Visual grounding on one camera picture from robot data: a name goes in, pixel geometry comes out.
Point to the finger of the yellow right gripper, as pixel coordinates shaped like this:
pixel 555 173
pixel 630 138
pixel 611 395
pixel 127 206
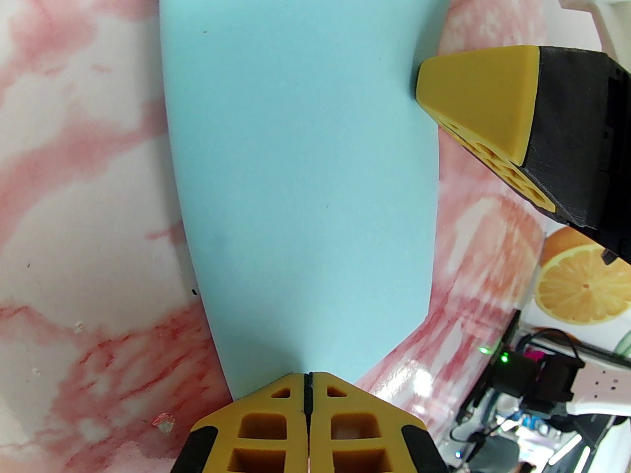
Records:
pixel 493 96

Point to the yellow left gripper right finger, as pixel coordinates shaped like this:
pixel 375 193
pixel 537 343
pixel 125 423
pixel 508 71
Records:
pixel 360 431

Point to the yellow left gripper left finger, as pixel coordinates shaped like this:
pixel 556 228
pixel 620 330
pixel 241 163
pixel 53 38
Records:
pixel 261 431

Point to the light blue paper sheet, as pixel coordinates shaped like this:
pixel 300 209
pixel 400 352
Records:
pixel 305 165

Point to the small debris chip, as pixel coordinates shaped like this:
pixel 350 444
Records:
pixel 164 422

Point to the electronics board green LED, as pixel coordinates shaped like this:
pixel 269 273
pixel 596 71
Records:
pixel 510 367

